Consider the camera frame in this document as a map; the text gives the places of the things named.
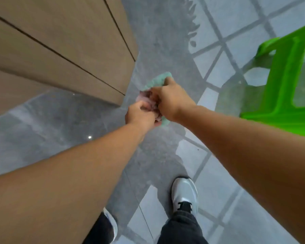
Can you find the person's white right shoe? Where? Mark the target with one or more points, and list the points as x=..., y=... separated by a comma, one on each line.
x=184, y=194

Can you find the person's left hand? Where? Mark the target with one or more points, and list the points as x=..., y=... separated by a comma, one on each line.
x=138, y=116

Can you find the person's dark left trouser leg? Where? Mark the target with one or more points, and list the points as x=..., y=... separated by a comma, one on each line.
x=99, y=231

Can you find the wooden cabinet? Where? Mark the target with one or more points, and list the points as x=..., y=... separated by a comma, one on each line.
x=58, y=48

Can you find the person's right forearm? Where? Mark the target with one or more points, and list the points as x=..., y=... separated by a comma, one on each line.
x=254, y=160

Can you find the person's white left shoe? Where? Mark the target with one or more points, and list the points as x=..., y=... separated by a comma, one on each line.
x=111, y=222

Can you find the green and pink cleaning cloth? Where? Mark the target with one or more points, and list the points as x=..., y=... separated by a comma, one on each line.
x=155, y=83

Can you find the person's dark trouser leg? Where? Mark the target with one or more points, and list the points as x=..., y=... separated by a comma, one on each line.
x=181, y=228
x=99, y=231

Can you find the person's left fingers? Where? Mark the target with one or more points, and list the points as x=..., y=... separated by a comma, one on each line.
x=151, y=113

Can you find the person's right hand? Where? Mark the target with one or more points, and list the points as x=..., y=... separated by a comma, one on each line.
x=173, y=101

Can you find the person's right fingers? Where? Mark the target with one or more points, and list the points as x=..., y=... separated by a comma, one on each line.
x=158, y=95

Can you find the person's dark right trouser leg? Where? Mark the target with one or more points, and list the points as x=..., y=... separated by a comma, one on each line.
x=181, y=228

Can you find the person's left forearm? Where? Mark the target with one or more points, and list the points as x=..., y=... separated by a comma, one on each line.
x=62, y=182

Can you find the person's white shoe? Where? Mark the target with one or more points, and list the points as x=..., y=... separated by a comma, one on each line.
x=184, y=194
x=111, y=222

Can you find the green plastic chair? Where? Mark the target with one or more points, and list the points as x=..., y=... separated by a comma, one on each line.
x=282, y=83

